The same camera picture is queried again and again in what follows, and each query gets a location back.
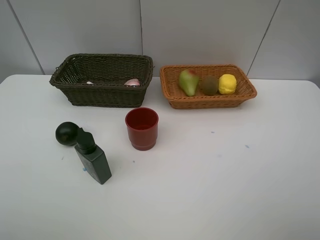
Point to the yellow lemon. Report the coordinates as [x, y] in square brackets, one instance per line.
[227, 84]

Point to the orange wicker basket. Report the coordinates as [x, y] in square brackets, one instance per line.
[169, 78]

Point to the dark round fruit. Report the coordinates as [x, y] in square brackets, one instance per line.
[66, 133]

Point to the dark brown wicker basket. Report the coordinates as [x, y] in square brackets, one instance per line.
[108, 73]

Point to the red plastic cup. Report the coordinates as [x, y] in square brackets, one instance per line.
[142, 128]

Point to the brown kiwi fruit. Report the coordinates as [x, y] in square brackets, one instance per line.
[209, 85]

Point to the green pear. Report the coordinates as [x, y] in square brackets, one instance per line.
[188, 82]

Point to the dark pump bottle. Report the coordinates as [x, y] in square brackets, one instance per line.
[92, 157]

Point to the pink lotion bottle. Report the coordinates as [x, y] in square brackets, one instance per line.
[134, 82]

